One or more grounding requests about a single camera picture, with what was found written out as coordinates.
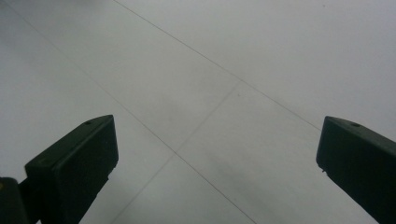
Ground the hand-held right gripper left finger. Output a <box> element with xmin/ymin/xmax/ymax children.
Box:
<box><xmin>23</xmin><ymin>114</ymin><xmax>120</xmax><ymax>224</ymax></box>

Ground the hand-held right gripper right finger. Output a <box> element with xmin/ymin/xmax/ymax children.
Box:
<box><xmin>315</xmin><ymin>115</ymin><xmax>396</xmax><ymax>224</ymax></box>

